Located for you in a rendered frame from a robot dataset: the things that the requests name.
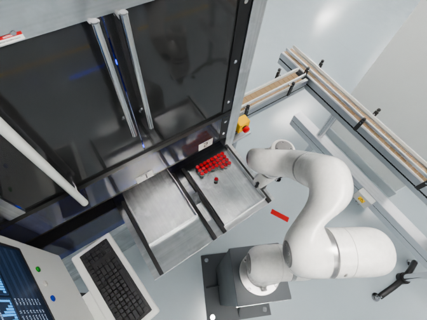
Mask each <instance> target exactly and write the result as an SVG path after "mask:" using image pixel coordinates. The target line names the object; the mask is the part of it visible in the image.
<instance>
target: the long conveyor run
mask: <svg viewBox="0 0 427 320"><path fill-rule="evenodd" d="M323 62H324V60H321V62H320V63H319V65H317V64H315V63H314V61H312V60H311V59H310V58H309V57H308V56H307V55H305V54H304V53H303V52H302V51H301V50H300V49H299V48H298V47H297V46H296V45H293V47H292V48H291V49H289V48H286V51H284V52H282V53H281V54H280V57H279V60H278V64H280V65H281V66H282V67H283V68H284V69H285V70H286V71H287V72H289V71H291V70H294V69H296V68H298V67H300V69H299V70H298V72H299V73H300V74H301V75H303V74H305V73H306V76H305V77H304V78H306V79H308V82H307V84H306V86H305V88H304V89H305V90H306V91H307V92H308V93H310V94H311V95H312V96H313V97H314V98H315V99H316V100H317V101H318V102H319V103H320V104H321V105H322V106H323V107H324V108H325V109H327V110H328V111H329V112H330V113H331V114H332V115H333V116H334V117H335V118H336V119H337V120H338V121H339V122H340V123H341V124H342V125H343V126H344V127H345V128H346V129H347V130H348V131H349V132H350V133H351V134H352V135H353V136H354V137H355V138H357V139H358V140H359V141H360V142H361V143H362V144H363V145H364V146H365V147H366V148H367V149H368V150H369V151H370V152H371V153H373V155H375V156H376V157H377V158H378V160H380V162H382V163H383V164H384V165H385V167H387V168H388V169H389V170H390V171H391V172H392V173H393V174H394V175H395V176H396V177H397V178H398V179H399V180H400V181H401V182H403V183H404V184H405V185H406V186H407V187H408V188H409V189H410V190H411V191H412V192H413V193H414V194H415V195H416V196H417V197H418V198H420V200H422V202H423V203H424V204H425V205H427V162H426V161H425V160H424V159H423V158H422V157H421V156H419V155H418V154H417V153H416V152H415V151H413V150H412V149H411V148H410V147H409V146H408V145H407V144H406V143H405V142H404V141H402V140H401V139H400V138H399V137H398V136H396V135H395V134H394V133H393V132H392V131H391V130H390V129H389V128H388V127H387V126H385V125H384V124H383V123H382V122H381V121H380V120H378V118H377V117H376V116H377V115H378V112H380V111H381V109H380V108H378V109H377V110H375V111H374V112H373V114H372V113H371V112H370V111H369V110H367V109H366V108H365V107H364V106H363V105H362V104H361V103H360V102H359V101H358V100H356V99H355V98H354V97H353V96H352V95H350V94H349V93H348V92H347V91H346V90H345V89H344V88H343V87H342V86H340V85H339V84H338V83H337V82H336V81H335V80H333V79H332V78H331V77H330V76H329V75H328V74H327V73H326V72H325V71H324V70H322V69H321V67H322V65H323Z"/></svg>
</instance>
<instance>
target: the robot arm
mask: <svg viewBox="0 0 427 320"><path fill-rule="evenodd" d="M246 161H247V165H248V167H249V168H250V169H251V170H253V171H255V172H256V173H258V174H257V175H256V176H255V178H254V183H256V182H257V183H256V185H255V186H254V187H255V188H258V187H259V188H260V189H262V190H264V189H265V188H266V187H267V184H269V183H271V182H272V181H273V180H275V179H276V178H279V177H287V178H291V179H292V180H294V181H296V182H298V183H300V184H302V185H304V186H306V187H308V188H309V196H308V200H307V202H306V204H305V206H304V207H303V209H302V211H301V212H300V213H299V215H298V216H297V218H296V219H295V220H294V222H293V223H292V225H291V226H290V228H289V230H288V231H287V233H286V234H285V237H284V240H283V244H262V245H257V246H254V247H252V248H250V250H249V251H248V253H247V256H246V257H245V258H244V259H243V260H242V261H241V264H240V271H239V273H240V279H241V282H242V284H243V285H244V287H245V288H246V289H247V290H248V291H249V292H251V293H252V294H254V295H258V296H265V295H268V294H270V293H272V292H274V290H275V289H276V288H277V287H278V285H279V283H280V282H286V281H307V280H310V279H344V278H361V277H379V276H384V275H386V274H388V273H390V272H391V271H392V270H393V269H394V267H395V264H396V261H397V254H396V249H395V247H394V245H393V243H392V241H391V239H390V238H389V237H388V236H387V235H386V234H385V233H383V232H382V231H380V230H378V229H375V228H372V227H324V226H325V225H326V224H327V223H328V222H329V221H330V220H331V219H333V218H334V217H335V216H336V215H338V214H339V213H340V212H341V211H342V210H344V209H345V207H347V205H348V204H349V203H350V201H351V199H352V197H353V191H354V186H353V178H352V176H351V172H350V170H349V168H348V166H347V165H346V164H345V163H344V162H343V161H342V160H340V159H339V158H337V157H334V156H329V155H325V154H319V153H314V152H307V151H303V150H295V147H294V146H293V145H292V143H290V142H289V141H287V140H283V139H280V140H276V141H274V142H273V144H272V145H271V146H270V147H269V148H255V149H250V150H249V151H248V152H247V156H246Z"/></svg>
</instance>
